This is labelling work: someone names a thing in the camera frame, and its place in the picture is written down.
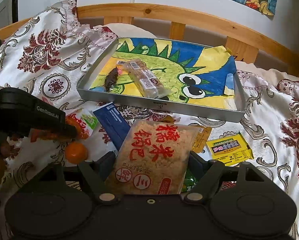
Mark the small orange tangerine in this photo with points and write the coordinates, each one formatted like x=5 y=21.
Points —
x=76 y=152

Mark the orange-red snack bag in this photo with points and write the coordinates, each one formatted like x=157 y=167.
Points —
x=80 y=125

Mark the white pillow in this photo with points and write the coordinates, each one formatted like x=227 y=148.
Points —
x=128 y=30

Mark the wooden bed rail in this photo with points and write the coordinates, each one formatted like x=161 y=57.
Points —
x=245 y=43

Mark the white green seaweed snack bag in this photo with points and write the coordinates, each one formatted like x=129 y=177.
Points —
x=189 y=181

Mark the blue paper sachet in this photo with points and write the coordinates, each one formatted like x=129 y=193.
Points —
x=113 y=122

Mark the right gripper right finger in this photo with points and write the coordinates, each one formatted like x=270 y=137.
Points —
x=208 y=174

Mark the rice cracker snack bag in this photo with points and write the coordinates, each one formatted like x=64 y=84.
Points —
x=153 y=158

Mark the floral satin bedspread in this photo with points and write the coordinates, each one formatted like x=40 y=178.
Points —
x=48 y=56

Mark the dinosaur drawing paper liner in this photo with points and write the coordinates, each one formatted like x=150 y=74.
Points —
x=194 y=74

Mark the nut bar clear wrapper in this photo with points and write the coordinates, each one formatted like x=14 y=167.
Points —
x=136 y=79

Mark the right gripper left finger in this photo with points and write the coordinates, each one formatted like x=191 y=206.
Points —
x=93 y=174

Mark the gold foil snack packet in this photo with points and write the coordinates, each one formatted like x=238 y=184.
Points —
x=202 y=136

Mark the yellow snack packet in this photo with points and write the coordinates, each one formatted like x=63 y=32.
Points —
x=230 y=150

